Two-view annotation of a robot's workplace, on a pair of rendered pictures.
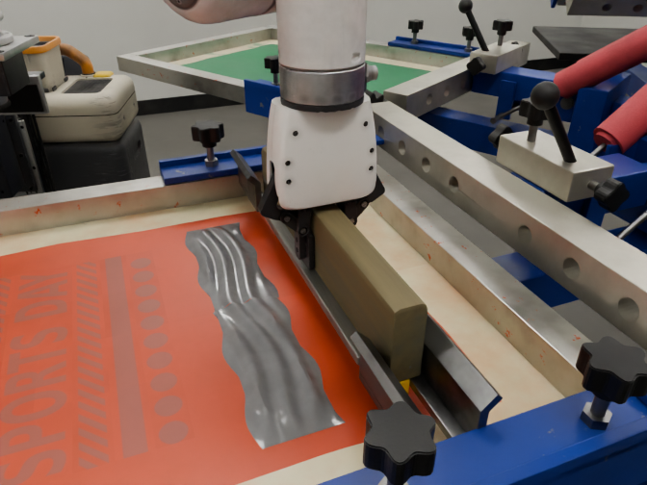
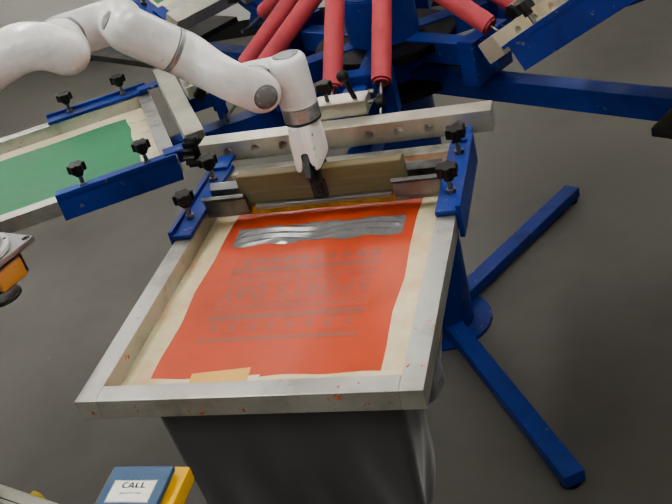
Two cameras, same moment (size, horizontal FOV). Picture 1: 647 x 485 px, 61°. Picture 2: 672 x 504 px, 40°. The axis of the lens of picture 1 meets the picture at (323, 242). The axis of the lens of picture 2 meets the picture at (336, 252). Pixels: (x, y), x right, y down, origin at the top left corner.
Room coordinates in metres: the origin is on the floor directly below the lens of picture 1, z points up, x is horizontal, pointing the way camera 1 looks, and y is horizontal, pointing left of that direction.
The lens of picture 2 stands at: (-0.63, 1.28, 1.88)
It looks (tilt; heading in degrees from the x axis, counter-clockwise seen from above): 31 degrees down; 311
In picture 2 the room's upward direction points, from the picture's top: 15 degrees counter-clockwise
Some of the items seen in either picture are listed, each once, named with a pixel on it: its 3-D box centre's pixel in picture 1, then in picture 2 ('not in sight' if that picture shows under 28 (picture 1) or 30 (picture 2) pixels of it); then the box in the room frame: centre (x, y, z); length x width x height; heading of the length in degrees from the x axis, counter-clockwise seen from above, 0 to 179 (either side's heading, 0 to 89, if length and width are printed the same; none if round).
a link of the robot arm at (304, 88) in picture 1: (329, 77); (301, 108); (0.49, -0.01, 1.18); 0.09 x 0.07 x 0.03; 111
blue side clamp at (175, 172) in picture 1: (266, 172); (206, 208); (0.76, 0.09, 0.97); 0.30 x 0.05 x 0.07; 111
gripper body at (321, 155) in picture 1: (323, 143); (308, 137); (0.49, 0.00, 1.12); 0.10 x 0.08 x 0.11; 111
